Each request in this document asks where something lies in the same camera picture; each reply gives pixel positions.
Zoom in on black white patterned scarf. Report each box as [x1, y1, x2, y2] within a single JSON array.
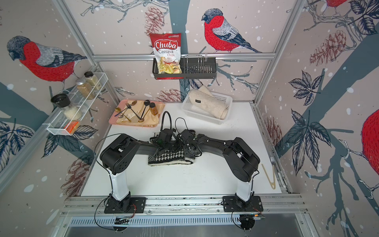
[[148, 149, 195, 166]]

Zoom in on white plastic basket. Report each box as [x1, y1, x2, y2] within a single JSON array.
[[182, 92, 233, 125]]

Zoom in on beige knitted scarf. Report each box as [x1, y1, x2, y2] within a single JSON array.
[[188, 86, 229, 119]]

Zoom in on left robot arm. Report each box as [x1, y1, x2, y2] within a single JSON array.
[[100, 133, 182, 202]]

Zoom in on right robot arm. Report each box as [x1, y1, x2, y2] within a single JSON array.
[[177, 129, 260, 202]]

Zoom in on small amber spice bottle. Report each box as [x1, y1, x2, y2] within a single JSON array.
[[149, 102, 159, 116]]

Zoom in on beige cloth on tray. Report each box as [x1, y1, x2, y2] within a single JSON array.
[[117, 100, 165, 127]]

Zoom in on black ladle spoon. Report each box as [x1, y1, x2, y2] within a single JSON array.
[[138, 100, 150, 122]]

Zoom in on black gold fork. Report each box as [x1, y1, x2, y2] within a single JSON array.
[[126, 103, 141, 119]]

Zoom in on gold spoon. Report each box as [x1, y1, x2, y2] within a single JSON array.
[[115, 107, 131, 123]]

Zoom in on pink tray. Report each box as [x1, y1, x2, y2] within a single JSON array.
[[108, 99, 165, 128]]

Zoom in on red cassava chips bag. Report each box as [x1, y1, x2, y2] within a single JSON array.
[[150, 33, 182, 74]]

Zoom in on spice jar black lid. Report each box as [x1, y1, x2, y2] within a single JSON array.
[[84, 71, 102, 90]]

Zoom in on small orange box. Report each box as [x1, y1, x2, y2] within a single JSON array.
[[65, 121, 80, 135]]

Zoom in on spice jar silver lid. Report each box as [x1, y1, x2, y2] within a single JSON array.
[[76, 79, 95, 100]]

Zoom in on beige plastic tongs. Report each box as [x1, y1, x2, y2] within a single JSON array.
[[262, 165, 276, 190]]

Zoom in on large jar black lid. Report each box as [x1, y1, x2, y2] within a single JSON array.
[[50, 93, 83, 121]]

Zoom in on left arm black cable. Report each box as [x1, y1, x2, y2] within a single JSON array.
[[159, 111, 173, 130]]

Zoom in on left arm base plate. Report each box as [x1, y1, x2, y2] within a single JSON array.
[[104, 197, 147, 214]]

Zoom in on black wire wall basket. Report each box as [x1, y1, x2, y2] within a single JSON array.
[[152, 56, 217, 80]]

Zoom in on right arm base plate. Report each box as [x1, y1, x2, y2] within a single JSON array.
[[222, 196, 264, 212]]

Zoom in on white wire wall shelf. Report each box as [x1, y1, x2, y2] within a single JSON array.
[[47, 72, 108, 136]]

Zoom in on aluminium front rail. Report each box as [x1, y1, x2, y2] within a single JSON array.
[[60, 194, 309, 216]]

